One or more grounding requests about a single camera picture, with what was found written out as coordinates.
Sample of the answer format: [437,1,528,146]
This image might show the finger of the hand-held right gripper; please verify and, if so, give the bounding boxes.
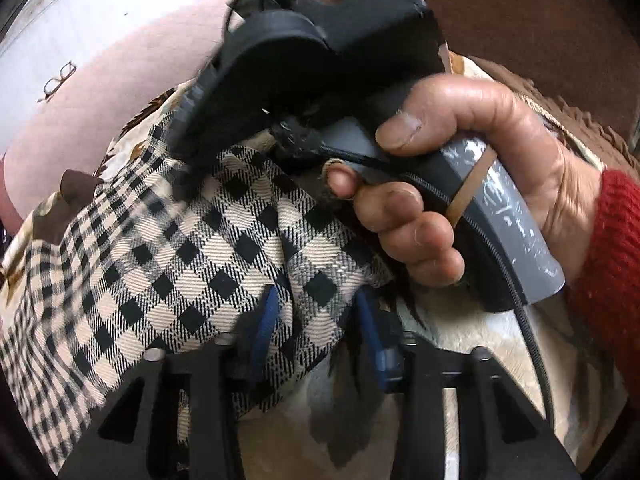
[169,102,213,188]

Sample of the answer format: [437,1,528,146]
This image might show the black beige checked jacket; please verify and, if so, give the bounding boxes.
[0,125,401,476]

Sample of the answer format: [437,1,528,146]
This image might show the eyeglasses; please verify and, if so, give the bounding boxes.
[37,60,78,104]

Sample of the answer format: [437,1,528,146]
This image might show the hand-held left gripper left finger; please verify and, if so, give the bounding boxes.
[57,285,282,480]

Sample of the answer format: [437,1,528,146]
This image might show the pink sofa with brown trim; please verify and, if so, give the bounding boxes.
[0,0,640,233]

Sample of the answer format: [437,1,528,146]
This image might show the leaf print fleece blanket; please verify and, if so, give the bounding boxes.
[0,52,636,480]

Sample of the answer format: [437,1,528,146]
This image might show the person's right forearm red sleeve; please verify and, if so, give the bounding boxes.
[565,167,640,398]

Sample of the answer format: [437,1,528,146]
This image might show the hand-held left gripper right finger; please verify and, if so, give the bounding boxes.
[354,287,585,480]

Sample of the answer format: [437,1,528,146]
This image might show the person's right hand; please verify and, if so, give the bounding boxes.
[324,72,605,290]

